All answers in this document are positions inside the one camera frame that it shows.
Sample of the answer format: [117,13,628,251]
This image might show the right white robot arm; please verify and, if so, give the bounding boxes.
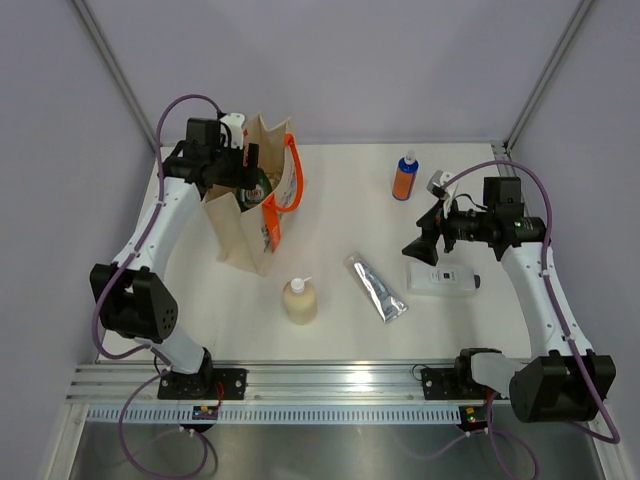
[402,171,616,423]

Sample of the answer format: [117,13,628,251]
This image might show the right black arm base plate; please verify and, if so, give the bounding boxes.
[420,367,487,401]

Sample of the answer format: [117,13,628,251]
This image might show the canvas bag orange handles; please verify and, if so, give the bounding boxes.
[204,114,305,276]

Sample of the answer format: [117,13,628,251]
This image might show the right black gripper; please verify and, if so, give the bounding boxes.
[403,195,494,266]

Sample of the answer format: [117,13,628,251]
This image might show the cream pump bottle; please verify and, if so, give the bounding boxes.
[282,277,318,325]

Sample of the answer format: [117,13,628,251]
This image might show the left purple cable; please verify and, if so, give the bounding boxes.
[92,93,224,476]

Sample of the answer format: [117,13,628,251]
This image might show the silver tube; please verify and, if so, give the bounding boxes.
[345,252,408,324]

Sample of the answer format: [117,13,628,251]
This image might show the aluminium mounting rail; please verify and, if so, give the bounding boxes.
[64,362,609,406]

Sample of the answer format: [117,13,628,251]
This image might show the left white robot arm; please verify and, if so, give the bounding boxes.
[90,113,259,400]

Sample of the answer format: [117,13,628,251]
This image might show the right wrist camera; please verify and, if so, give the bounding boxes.
[427,170,457,217]

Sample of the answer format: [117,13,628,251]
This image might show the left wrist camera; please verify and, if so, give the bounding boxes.
[218,113,246,150]

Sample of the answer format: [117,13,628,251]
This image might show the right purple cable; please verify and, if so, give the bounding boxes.
[439,159,622,480]

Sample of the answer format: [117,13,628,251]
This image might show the purple cable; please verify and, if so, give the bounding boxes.
[439,159,622,480]
[92,93,224,476]

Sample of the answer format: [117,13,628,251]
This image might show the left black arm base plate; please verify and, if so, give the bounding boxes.
[157,368,248,401]

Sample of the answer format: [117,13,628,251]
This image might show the white rectangular lotion bottle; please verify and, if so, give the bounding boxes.
[406,262,481,297]

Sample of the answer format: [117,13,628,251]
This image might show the orange blue spray bottle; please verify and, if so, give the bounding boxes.
[392,150,419,201]

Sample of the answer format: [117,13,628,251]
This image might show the green dish soap bottle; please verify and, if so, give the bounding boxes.
[236,169,273,212]

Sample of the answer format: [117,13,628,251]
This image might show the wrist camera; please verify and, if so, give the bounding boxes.
[427,170,457,217]
[218,113,246,150]

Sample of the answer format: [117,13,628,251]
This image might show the white slotted cable duct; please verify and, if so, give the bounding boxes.
[86,404,464,425]

